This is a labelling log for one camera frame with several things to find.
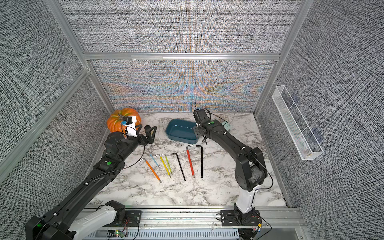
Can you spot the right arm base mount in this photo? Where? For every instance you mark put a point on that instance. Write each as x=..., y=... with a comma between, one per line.
x=235, y=217

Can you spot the woven round coaster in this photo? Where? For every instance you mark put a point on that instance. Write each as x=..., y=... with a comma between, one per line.
x=223, y=117

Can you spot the orange handled hex key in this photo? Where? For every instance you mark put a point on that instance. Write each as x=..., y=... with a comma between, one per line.
x=152, y=169

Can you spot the teal plastic storage box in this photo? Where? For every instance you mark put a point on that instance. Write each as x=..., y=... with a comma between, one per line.
x=182, y=131

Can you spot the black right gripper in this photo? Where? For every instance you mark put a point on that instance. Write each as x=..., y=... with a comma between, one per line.
x=196, y=129

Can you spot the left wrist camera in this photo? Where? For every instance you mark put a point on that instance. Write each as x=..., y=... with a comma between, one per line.
x=129, y=121

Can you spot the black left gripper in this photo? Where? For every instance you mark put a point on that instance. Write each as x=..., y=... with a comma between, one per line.
x=150, y=140

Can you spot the lime green handled hex key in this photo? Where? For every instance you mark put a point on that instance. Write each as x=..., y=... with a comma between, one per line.
x=168, y=165

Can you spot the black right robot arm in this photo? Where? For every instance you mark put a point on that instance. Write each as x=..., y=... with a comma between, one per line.
x=250, y=169

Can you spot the thin black hex key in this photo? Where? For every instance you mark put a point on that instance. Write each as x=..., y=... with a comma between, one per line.
x=179, y=162

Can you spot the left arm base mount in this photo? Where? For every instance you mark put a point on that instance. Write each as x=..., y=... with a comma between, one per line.
x=129, y=217

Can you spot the orange pumpkin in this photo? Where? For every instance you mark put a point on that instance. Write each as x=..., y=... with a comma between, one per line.
x=116, y=118

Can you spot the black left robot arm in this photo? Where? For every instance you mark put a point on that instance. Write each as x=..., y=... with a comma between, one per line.
x=60, y=223

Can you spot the white slotted cable duct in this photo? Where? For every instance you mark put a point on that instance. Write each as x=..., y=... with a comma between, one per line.
x=168, y=234

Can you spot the blue handled hex key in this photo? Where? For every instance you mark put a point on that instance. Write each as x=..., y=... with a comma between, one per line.
x=154, y=160

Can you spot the yellow handled hex key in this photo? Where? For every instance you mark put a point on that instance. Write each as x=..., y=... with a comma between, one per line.
x=165, y=166

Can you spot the mint green glass bottle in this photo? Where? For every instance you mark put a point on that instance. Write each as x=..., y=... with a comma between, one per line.
x=226, y=125

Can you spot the clear acrylic wall tray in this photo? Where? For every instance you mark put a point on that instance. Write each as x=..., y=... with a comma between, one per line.
x=302, y=135

